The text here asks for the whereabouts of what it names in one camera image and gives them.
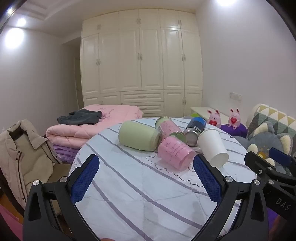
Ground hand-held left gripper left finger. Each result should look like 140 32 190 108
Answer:
23 153 100 241

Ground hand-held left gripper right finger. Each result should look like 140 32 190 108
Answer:
193 153 270 241

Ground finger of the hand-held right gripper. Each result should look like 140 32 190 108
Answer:
269 148 296 174
245 151 282 186

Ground white paper cup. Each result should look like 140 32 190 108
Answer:
197 128 229 167

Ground pink cup with green lid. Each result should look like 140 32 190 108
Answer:
155 116 182 139
158 131 196 171

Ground light green cup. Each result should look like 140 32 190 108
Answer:
118 121 161 152

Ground grey plush toy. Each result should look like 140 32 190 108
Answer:
233 122 296 175

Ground purple cloth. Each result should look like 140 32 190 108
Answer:
268 207 296 241

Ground folded purple sheets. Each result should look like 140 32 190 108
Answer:
53 144 82 165

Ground purple cushion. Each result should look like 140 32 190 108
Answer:
220 123 248 138

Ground triangle patterned pillow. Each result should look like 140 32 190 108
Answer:
246 103 296 140

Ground folded pink quilt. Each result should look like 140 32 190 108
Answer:
46 104 144 148

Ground pink plush bunny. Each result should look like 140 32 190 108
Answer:
206 108 222 128
228 108 241 129

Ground blue metal can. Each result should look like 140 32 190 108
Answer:
183 116 206 147

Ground dark grey garment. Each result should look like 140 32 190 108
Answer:
57 110 103 126

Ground beige jacket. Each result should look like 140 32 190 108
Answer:
0 119 70 209

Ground pink cloth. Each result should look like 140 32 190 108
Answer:
0 203 22 233

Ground white door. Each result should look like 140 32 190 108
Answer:
74 57 82 109

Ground cream wardrobe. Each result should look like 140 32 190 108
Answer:
80 9 204 118

